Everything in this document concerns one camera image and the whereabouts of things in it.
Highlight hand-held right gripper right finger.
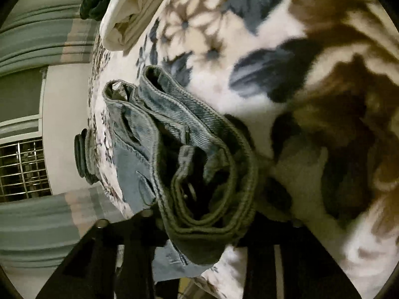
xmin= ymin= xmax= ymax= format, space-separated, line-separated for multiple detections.
xmin=231 ymin=215 xmax=364 ymax=299

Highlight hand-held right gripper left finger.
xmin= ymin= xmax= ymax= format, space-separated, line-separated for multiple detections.
xmin=35 ymin=208 xmax=175 ymax=299

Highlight light blue denim pants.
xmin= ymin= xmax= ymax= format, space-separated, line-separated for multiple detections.
xmin=103 ymin=65 xmax=259 ymax=266

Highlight black round disc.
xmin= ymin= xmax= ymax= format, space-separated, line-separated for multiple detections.
xmin=74 ymin=128 xmax=100 ymax=185

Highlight metal window grille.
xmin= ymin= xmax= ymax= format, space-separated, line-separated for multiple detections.
xmin=0 ymin=138 xmax=52 ymax=202

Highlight floral printed blanket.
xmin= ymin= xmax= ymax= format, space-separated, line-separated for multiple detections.
xmin=87 ymin=0 xmax=399 ymax=299

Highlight green striped curtain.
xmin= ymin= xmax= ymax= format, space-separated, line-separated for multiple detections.
xmin=0 ymin=4 xmax=101 ymax=77

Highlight cream cloth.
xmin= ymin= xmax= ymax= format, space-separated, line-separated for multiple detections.
xmin=101 ymin=0 xmax=191 ymax=52

